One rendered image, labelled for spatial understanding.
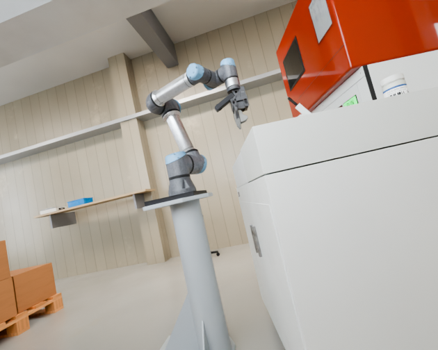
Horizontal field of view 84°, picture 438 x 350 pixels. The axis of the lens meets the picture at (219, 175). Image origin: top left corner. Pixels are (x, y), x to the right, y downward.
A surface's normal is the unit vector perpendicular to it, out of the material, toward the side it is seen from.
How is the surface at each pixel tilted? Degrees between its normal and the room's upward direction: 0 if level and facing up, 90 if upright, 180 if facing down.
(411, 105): 90
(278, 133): 90
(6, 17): 90
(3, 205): 90
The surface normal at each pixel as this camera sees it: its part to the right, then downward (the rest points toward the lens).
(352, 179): 0.01, -0.10
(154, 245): -0.19, -0.04
